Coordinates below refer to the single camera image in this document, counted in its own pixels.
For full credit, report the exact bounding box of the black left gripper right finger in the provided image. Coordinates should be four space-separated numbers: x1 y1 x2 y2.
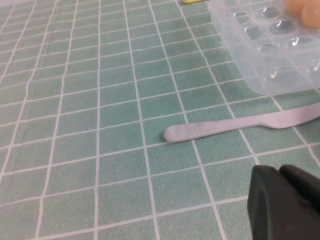
279 164 320 208

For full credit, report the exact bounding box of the green white checked tablecloth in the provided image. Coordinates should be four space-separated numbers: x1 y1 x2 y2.
0 0 320 240

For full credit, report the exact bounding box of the pink plastic knife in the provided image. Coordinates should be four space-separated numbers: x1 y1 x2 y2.
163 103 320 143

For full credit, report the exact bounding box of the clear plastic egg box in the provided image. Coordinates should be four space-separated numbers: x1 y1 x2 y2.
207 0 320 96

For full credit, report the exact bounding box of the brown egg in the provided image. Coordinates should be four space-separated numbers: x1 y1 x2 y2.
301 0 320 30
284 0 309 15

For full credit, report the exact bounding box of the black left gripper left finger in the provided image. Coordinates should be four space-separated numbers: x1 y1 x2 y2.
247 164 320 240

